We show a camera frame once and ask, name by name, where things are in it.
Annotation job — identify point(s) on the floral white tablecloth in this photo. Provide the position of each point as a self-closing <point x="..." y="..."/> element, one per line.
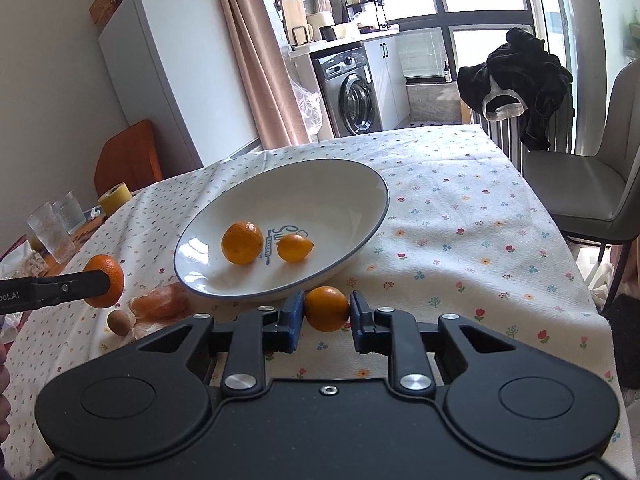
<point x="450" y="240"/>

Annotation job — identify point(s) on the crumpled clear plastic wrap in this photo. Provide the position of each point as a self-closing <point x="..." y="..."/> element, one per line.
<point x="22" y="262"/>

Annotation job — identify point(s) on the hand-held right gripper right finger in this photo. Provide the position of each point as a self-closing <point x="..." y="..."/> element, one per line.
<point x="359" y="325"/>

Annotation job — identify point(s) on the white kitchen cabinet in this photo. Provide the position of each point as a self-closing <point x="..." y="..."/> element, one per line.
<point x="387" y="75"/>

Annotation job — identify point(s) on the yellow tape roll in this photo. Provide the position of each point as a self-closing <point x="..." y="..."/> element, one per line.
<point x="114" y="200"/>

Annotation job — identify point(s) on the orange chair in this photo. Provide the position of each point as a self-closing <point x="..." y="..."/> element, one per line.
<point x="127" y="157"/>

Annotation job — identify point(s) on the medium orange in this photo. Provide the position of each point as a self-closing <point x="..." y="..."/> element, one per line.
<point x="327" y="308"/>

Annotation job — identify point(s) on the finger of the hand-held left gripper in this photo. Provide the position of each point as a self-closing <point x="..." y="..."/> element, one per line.
<point x="65" y="287"/>

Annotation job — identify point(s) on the black dish rack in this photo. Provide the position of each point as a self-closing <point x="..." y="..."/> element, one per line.
<point x="365" y="5"/>

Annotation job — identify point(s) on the black garment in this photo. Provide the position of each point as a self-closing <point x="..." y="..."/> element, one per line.
<point x="520" y="65"/>

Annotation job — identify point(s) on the grey dining chair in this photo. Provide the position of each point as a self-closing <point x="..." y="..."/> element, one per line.
<point x="590" y="170"/>

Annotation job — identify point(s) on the silver washing machine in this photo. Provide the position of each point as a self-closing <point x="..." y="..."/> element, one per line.
<point x="350" y="92"/>

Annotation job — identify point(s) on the clear plastic bag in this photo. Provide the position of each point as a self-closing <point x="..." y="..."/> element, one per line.
<point x="307" y="105"/>

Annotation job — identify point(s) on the white oval bowl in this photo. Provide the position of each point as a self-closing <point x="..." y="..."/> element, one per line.
<point x="300" y="195"/>

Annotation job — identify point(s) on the small oval orange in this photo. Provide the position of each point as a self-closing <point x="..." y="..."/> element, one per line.
<point x="295" y="248"/>

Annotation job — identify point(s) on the beige cutting board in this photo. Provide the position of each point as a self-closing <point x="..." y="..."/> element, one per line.
<point x="292" y="17"/>

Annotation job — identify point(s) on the small dark bottle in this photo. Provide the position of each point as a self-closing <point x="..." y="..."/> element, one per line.
<point x="446" y="72"/>

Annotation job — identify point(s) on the pink curtain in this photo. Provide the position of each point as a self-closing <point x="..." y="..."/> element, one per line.
<point x="260" y="55"/>

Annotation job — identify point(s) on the large orange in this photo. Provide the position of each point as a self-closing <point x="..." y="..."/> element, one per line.
<point x="242" y="242"/>
<point x="107" y="264"/>

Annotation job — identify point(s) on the plastic-wrapped orange food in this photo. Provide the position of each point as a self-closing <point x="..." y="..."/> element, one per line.
<point x="160" y="304"/>

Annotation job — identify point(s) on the white refrigerator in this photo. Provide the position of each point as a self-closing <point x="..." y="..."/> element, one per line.
<point x="170" y="70"/>

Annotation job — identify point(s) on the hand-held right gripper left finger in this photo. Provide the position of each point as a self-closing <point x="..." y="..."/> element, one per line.
<point x="292" y="325"/>

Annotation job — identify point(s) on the small brown round fruit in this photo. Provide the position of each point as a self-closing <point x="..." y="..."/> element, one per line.
<point x="119" y="322"/>

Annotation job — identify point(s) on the clear drinking glass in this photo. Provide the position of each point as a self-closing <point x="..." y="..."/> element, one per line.
<point x="47" y="232"/>
<point x="72" y="212"/>

